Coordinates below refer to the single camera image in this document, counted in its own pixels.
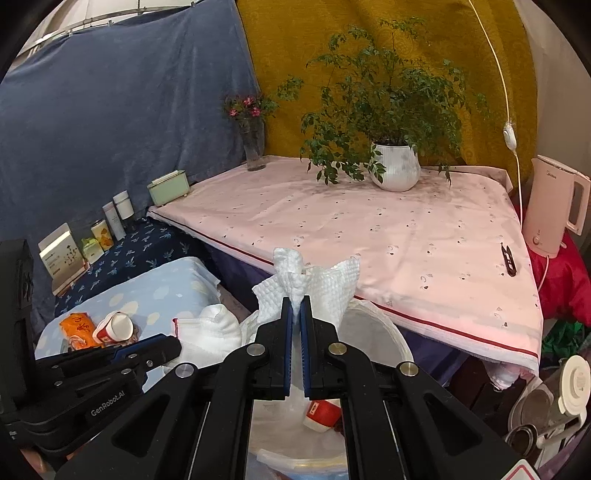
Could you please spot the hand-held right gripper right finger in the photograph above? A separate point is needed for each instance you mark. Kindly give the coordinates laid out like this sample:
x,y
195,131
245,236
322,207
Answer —
x,y
304,350

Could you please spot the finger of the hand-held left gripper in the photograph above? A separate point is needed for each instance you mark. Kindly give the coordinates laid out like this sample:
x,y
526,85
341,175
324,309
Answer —
x,y
138,353
101,401

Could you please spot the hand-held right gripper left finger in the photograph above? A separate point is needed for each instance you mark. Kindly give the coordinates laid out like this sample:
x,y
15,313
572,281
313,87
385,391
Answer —
x,y
287,350

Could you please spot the red white paper cup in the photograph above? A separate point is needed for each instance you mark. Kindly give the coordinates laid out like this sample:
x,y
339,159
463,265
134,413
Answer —
x,y
115,327
321,413

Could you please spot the orange plastic bag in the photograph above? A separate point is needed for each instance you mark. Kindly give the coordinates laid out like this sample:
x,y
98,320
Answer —
x,y
76,330

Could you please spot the white waste bin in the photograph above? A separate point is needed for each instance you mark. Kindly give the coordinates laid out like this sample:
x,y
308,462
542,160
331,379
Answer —
x,y
369,337

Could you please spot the white paper towel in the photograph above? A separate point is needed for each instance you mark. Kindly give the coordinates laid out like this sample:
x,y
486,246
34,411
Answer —
x,y
332,286

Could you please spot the book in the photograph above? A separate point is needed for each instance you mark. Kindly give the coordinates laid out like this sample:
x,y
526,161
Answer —
x,y
69,280

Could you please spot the white box with plant print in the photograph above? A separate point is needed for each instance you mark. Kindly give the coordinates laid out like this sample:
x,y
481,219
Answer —
x,y
60,256

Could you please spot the light blue spotted cloth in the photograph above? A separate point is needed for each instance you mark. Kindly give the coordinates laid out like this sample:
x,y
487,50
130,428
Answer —
x,y
161,295

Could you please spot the white folded cloth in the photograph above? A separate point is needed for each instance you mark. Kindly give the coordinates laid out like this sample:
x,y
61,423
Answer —
x,y
212,332

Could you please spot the green snack packet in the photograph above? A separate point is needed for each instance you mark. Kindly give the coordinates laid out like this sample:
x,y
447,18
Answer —
x,y
91,249

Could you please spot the navy leaf print cloth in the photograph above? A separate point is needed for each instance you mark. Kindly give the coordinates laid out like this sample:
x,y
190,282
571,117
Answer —
x,y
138,254

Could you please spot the tin can with orange print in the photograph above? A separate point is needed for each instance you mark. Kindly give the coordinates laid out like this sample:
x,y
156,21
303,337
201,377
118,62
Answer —
x,y
101,235

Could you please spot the slim white bottle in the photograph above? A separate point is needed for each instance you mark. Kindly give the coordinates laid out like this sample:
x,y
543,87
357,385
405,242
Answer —
x,y
111,221

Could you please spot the pink tablecloth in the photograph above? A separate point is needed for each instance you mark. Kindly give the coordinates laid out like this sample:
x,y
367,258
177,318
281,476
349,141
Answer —
x,y
369,240

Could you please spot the wide white bottle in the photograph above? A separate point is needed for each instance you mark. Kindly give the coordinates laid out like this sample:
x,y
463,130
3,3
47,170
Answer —
x,y
123,205

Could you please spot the pale green box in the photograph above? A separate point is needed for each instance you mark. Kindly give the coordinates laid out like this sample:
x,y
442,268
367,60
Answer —
x,y
168,189

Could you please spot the green plant in white pot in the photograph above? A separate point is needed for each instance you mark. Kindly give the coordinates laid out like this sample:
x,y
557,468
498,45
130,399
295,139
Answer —
x,y
397,170

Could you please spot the glass vase with pink flowers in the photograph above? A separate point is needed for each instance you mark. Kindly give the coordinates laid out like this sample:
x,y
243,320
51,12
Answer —
x,y
254,147

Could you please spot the blue hanging blanket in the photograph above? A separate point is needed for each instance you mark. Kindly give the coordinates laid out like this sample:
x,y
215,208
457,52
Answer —
x,y
115,115

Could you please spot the black thread snips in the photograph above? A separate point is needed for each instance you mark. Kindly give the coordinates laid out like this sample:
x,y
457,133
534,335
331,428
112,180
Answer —
x,y
508,261

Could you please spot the steel cup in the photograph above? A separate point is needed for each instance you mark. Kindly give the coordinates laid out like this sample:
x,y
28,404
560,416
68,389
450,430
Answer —
x,y
521,441

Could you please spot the green cloth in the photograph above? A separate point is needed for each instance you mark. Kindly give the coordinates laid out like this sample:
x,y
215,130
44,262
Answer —
x,y
563,337

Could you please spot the glass kettle with white lid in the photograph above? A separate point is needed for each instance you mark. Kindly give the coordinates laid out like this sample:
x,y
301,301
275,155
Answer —
x,y
572,383

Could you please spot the red cloth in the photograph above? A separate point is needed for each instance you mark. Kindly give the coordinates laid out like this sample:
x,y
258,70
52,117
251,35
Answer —
x,y
568,286

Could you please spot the pink electric kettle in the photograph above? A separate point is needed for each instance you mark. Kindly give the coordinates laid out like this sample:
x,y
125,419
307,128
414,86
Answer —
x,y
549,207

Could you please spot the yellow patterned cloth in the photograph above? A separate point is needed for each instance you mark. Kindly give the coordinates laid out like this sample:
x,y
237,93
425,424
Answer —
x,y
286,46

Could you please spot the metal rail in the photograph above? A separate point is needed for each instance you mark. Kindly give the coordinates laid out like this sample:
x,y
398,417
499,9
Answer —
x,y
92,19

